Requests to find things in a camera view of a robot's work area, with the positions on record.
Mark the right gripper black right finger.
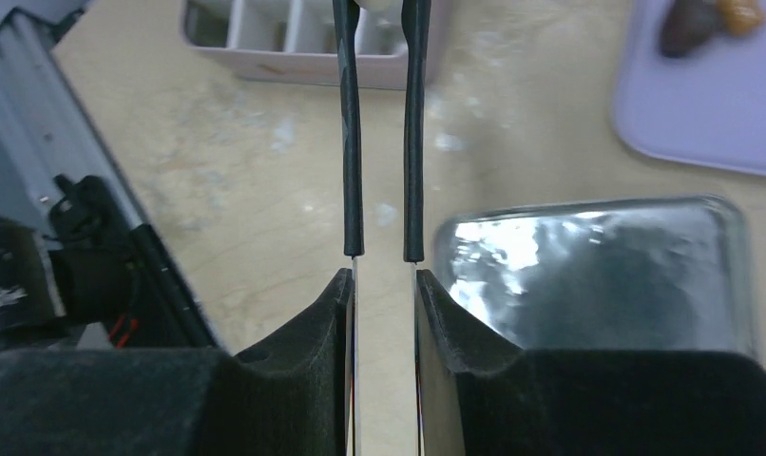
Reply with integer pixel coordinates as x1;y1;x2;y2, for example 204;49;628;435
401;1;528;455

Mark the silver square tin lid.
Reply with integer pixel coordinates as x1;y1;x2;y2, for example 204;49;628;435
433;194;758;357

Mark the caramel chocolate piece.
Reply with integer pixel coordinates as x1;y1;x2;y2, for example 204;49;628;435
717;0;766;37

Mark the lavender plastic tray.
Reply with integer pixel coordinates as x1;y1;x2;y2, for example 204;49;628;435
612;1;766;176

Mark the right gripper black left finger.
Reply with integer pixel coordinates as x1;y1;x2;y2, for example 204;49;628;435
231;0;366;456

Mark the aluminium frame rail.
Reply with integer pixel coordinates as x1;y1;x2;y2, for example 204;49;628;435
0;1;218;349

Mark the dark brown chocolate piece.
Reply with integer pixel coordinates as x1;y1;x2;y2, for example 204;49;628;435
658;0;722;58

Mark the pink divided chocolate tin box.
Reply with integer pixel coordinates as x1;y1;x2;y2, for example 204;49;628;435
181;0;408;90

